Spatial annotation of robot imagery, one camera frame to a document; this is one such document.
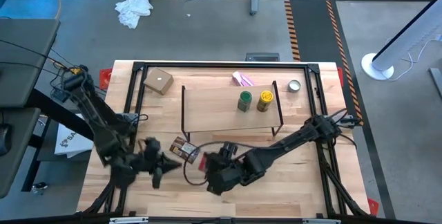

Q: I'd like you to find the brown spice packet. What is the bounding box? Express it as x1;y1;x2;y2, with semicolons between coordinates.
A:
169;136;201;165

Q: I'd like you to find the white tower fan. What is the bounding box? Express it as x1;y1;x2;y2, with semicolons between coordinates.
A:
361;0;442;82

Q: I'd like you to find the round candle tin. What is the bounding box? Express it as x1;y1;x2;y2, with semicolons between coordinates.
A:
287;79;302;93

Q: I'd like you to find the black computer mouse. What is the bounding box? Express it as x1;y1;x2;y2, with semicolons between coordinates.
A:
0;123;13;158

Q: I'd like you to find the grey desk top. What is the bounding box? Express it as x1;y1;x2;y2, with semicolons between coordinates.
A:
0;18;61;109
0;107;42;199

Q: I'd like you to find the green lid spice jar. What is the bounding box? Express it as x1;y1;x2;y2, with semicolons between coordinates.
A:
236;91;253;113

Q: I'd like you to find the small cardboard box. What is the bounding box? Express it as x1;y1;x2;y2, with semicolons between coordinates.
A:
143;66;175;96

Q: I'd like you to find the grey box device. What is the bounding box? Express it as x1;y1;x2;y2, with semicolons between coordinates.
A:
244;52;280;62

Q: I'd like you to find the white fan cable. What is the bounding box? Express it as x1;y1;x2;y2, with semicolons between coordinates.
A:
383;33;442;83

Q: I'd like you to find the crumpled white cloth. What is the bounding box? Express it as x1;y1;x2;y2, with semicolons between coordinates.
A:
114;0;154;30

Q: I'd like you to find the black desk leg frame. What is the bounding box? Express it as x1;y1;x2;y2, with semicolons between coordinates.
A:
20;88;97;194

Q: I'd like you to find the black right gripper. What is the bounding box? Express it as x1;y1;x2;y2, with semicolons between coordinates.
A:
206;153;251;196

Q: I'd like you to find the orange black hazard tape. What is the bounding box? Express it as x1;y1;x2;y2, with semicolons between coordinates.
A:
325;0;365;127
283;0;302;62

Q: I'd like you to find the yellow lid spice jar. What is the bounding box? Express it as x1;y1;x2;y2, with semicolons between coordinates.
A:
256;89;275;113

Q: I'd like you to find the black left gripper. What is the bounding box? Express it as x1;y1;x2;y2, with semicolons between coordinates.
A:
136;137;183;189

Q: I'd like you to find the silver metal bracket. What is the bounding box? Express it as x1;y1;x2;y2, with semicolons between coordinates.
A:
302;218;342;224
108;216;149;224

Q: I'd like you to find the grey metal foot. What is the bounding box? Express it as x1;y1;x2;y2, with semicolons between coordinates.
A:
427;66;442;100

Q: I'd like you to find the black power adapter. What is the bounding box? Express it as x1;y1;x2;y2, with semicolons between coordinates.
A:
53;91;70;103

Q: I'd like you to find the small dark floor object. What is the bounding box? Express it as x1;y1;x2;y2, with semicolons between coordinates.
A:
30;181;49;194

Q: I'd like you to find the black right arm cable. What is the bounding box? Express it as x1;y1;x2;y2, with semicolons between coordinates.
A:
182;140;249;187

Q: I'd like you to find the black aluminium table frame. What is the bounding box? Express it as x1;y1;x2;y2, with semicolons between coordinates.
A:
77;60;372;218

